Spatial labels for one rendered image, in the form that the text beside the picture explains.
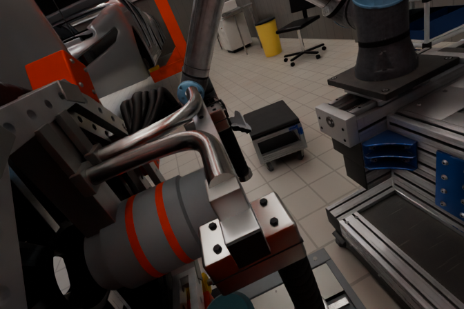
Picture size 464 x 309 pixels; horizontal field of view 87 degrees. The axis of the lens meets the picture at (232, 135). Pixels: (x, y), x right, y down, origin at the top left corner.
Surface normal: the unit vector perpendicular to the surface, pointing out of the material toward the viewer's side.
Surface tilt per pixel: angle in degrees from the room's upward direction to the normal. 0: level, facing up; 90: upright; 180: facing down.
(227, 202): 90
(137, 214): 26
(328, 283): 0
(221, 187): 0
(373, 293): 0
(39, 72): 55
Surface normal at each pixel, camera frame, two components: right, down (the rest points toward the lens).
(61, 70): -0.02, -0.15
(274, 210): -0.35, -0.82
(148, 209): -0.22, -0.57
